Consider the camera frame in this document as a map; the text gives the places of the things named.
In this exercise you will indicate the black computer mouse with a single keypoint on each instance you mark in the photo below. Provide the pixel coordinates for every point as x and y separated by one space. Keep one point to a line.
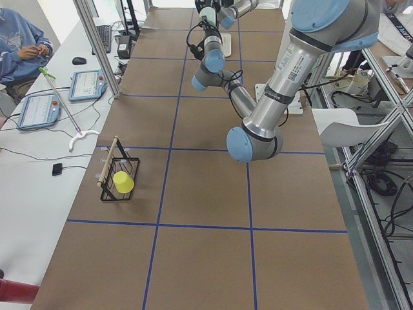
79 61

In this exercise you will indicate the blue teach pendant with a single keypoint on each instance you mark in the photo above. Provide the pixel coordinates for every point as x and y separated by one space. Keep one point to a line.
39 111
87 85

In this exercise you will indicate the far blue teach pendant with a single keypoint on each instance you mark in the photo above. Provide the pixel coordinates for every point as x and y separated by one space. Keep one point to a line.
87 85

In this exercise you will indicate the seated person in blue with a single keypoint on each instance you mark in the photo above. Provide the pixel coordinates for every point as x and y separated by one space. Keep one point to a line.
24 50

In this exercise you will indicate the aluminium frame post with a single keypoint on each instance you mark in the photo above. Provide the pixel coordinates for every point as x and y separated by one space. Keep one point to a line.
87 21

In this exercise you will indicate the black wire cup rack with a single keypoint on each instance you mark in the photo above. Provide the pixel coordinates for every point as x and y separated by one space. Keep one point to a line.
118 159

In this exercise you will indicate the near blue teach pendant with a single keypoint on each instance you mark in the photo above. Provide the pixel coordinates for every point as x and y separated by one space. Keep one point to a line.
39 111

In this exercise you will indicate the red bottle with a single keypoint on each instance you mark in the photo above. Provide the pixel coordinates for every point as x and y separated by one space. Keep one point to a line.
18 292

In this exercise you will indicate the white chair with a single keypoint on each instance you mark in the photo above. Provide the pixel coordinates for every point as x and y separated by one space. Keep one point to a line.
340 127

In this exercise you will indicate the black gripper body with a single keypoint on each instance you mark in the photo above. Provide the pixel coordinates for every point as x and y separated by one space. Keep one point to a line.
210 32
201 4

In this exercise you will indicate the black keyboard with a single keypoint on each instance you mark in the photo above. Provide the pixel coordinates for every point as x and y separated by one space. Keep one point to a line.
105 34

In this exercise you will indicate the black power box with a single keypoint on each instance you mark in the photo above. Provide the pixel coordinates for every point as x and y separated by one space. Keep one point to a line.
124 47

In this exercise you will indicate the yellow cup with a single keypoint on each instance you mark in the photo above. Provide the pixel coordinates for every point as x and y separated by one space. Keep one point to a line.
123 182

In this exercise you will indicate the white cartoon serving tray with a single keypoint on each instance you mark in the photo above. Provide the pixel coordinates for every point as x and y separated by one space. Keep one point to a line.
226 44

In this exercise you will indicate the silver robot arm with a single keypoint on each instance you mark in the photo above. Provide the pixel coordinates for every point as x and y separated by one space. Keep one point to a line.
223 13
318 27

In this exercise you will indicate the pink green stick tool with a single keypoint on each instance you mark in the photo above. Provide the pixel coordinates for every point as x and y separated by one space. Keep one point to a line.
49 78

